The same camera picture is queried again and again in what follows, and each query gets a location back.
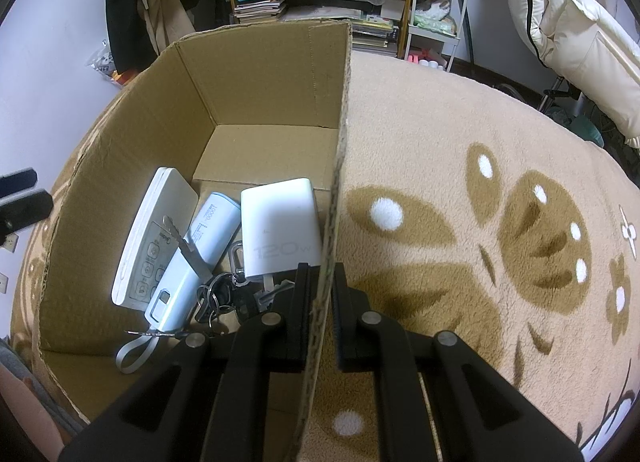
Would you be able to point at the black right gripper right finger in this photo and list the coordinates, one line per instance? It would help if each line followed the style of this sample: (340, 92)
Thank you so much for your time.
(435, 398)

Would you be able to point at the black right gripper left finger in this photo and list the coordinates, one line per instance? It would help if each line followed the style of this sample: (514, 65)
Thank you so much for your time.
(207, 399)

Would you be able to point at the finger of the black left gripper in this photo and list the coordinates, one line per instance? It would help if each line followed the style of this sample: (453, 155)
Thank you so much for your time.
(24, 212)
(17, 182)

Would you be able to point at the bunch of keys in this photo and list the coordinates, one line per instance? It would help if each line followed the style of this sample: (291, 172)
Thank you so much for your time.
(231, 291)

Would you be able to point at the light blue power bank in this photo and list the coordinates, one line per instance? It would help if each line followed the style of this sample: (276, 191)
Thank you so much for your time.
(210, 226)

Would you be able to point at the white remote control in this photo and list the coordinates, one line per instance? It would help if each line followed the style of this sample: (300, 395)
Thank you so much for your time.
(149, 245)

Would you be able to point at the white 120W charger brick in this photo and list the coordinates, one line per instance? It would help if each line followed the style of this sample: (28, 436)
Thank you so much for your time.
(280, 228)

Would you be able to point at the brown cardboard box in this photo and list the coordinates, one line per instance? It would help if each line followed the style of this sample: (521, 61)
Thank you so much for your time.
(230, 109)

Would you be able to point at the beige floral plush blanket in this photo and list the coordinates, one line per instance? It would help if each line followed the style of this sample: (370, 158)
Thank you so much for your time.
(466, 210)

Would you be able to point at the beige tote bag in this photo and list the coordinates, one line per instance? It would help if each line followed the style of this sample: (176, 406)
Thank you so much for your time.
(166, 21)

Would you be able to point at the green plastic basin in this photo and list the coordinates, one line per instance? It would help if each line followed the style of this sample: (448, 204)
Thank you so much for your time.
(580, 125)

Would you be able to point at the stack of books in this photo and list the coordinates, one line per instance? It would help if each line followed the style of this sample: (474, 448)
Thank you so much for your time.
(376, 24)

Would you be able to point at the cream puffer coat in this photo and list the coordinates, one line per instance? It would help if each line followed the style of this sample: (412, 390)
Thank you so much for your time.
(594, 45)

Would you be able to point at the white metal trolley cart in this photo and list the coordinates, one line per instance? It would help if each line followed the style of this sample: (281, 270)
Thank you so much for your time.
(434, 31)

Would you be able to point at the white wall socket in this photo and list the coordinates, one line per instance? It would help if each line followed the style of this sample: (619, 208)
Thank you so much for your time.
(10, 243)

